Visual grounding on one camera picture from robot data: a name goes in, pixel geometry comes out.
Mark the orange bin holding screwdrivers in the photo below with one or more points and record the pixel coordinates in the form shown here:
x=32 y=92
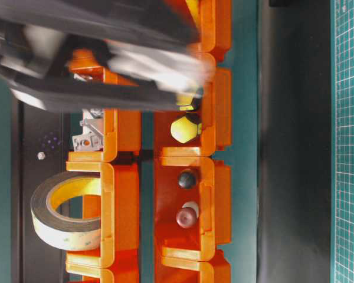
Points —
x=215 y=117

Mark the dark red knob tool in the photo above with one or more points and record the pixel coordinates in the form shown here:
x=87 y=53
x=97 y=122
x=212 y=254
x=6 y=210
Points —
x=187 y=216

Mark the grey metal corner brackets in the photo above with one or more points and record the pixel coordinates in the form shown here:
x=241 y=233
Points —
x=91 y=138

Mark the blurred black white gripper body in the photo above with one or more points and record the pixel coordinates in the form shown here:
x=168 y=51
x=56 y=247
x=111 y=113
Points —
x=41 y=53

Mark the orange bin holding knob tools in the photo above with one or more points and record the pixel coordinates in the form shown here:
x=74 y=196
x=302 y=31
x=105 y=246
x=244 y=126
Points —
x=212 y=193

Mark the beige adhesive tape roll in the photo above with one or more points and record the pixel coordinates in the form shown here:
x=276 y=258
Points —
x=64 y=232

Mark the teal cutting mat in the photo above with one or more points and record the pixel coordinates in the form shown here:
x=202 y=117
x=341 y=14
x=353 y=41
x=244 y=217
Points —
x=343 y=148

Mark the black round knob tool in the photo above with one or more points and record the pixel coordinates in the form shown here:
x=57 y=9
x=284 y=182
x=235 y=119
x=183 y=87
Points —
x=188 y=178

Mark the orange bin holding tape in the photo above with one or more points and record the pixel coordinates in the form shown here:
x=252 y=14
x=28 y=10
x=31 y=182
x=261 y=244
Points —
x=118 y=208

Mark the orange bin holding brackets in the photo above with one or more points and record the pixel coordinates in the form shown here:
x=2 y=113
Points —
x=122 y=129

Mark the orange top corner bin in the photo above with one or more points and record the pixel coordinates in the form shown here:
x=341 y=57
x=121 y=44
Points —
x=213 y=18

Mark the orange bottom lower bin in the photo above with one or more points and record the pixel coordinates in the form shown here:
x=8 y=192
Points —
x=175 y=270

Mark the orange bottom upper bin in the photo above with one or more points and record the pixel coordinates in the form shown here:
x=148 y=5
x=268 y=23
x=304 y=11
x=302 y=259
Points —
x=120 y=272

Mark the blurred black gripper finger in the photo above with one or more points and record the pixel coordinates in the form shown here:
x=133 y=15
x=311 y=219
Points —
x=152 y=24
x=72 y=96

